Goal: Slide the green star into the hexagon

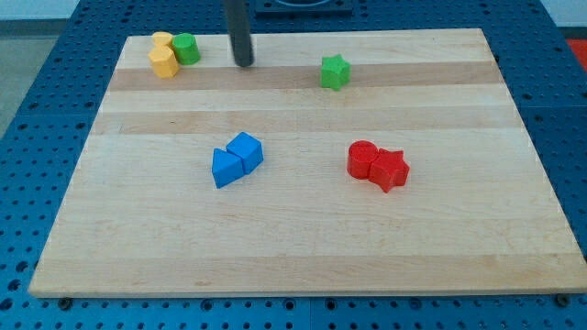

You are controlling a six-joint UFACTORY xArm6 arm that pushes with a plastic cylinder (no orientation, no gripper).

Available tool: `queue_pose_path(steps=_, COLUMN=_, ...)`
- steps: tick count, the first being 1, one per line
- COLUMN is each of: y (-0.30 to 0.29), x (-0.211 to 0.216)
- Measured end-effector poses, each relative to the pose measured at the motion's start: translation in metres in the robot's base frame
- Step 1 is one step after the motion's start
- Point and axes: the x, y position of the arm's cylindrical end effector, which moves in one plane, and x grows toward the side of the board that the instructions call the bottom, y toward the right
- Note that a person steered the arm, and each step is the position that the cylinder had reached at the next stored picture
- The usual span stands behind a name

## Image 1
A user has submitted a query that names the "blue triangle block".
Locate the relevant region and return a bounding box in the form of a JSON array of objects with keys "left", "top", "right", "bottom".
[{"left": 212, "top": 148, "right": 245, "bottom": 189}]

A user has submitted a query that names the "blue cube block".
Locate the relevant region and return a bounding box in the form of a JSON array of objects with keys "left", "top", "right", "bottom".
[{"left": 227, "top": 132, "right": 264, "bottom": 174}]

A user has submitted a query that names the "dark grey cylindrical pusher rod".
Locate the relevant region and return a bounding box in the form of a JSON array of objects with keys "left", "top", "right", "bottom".
[{"left": 223, "top": 0, "right": 254, "bottom": 67}]

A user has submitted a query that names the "red star block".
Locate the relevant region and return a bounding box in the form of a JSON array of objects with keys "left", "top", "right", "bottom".
[{"left": 368, "top": 148, "right": 410, "bottom": 193}]

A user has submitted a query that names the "green cylinder block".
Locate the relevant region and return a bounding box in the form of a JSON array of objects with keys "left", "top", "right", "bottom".
[{"left": 172, "top": 33, "right": 201, "bottom": 65}]

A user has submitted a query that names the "green star block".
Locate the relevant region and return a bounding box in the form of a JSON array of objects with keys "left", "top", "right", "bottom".
[{"left": 320, "top": 54, "right": 350, "bottom": 91}]

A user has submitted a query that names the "light wooden board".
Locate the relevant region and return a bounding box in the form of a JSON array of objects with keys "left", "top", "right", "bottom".
[{"left": 29, "top": 28, "right": 586, "bottom": 298}]

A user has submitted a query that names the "yellow hexagon block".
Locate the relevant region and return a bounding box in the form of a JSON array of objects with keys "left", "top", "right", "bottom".
[{"left": 148, "top": 46, "right": 179, "bottom": 79}]

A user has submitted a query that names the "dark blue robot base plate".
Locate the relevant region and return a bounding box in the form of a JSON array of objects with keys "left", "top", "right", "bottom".
[{"left": 251, "top": 0, "right": 354, "bottom": 17}]

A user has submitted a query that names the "red cylinder block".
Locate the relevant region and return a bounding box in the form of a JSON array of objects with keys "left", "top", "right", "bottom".
[{"left": 347, "top": 140, "right": 379, "bottom": 180}]

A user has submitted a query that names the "yellow cylinder block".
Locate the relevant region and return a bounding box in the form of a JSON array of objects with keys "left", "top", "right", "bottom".
[{"left": 151, "top": 31, "right": 174, "bottom": 48}]

